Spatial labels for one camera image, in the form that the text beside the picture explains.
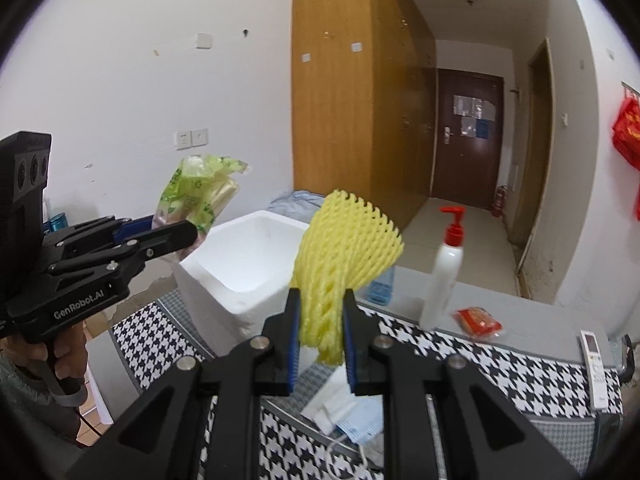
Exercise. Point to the houndstooth table cloth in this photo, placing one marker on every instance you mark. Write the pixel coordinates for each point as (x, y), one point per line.
(442, 417)

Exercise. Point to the blue spray bottle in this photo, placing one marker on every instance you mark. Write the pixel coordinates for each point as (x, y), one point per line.
(380, 290)

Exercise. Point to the blue cloth covered object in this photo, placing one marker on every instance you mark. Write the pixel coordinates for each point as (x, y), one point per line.
(300, 205)

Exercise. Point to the white red pump bottle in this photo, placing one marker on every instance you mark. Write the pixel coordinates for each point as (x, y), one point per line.
(445, 271)

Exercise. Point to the person left hand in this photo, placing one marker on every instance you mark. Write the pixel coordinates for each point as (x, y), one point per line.
(69, 349)

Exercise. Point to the white remote control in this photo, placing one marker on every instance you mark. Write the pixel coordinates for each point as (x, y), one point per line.
(598, 386)

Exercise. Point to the red hanging bag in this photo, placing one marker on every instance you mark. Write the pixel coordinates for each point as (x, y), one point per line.
(626, 132)

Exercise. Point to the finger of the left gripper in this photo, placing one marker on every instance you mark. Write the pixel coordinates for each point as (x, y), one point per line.
(159, 242)
(132, 227)

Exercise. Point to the dark brown entrance door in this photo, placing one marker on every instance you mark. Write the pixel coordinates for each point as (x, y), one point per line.
(468, 137)

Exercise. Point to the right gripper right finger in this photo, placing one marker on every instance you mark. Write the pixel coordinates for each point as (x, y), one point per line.
(442, 418)

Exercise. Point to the white styrofoam box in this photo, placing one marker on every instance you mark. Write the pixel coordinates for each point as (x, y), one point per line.
(238, 277)

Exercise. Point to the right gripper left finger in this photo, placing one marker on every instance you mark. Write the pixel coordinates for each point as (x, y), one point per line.
(202, 419)

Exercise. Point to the wooden wardrobe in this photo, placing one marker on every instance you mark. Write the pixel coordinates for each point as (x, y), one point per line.
(363, 102)

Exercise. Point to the red snack packet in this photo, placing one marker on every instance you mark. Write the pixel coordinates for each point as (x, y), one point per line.
(477, 323)

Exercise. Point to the side doorway frame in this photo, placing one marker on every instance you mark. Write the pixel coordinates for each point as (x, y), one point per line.
(538, 147)

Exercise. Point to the red fire extinguisher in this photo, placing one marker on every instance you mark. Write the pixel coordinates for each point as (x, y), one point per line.
(497, 207)

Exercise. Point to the shelf clutter bottles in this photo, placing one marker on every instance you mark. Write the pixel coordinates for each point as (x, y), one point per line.
(52, 222)

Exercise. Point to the green plastic bag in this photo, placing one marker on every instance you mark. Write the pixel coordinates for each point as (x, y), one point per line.
(198, 191)

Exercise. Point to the wall socket switch pair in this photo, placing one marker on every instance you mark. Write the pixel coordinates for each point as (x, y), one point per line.
(185, 139)

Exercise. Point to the white tissue paper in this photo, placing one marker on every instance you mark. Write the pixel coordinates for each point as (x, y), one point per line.
(331, 403)

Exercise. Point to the blue face mask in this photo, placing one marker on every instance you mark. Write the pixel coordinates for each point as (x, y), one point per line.
(360, 421)

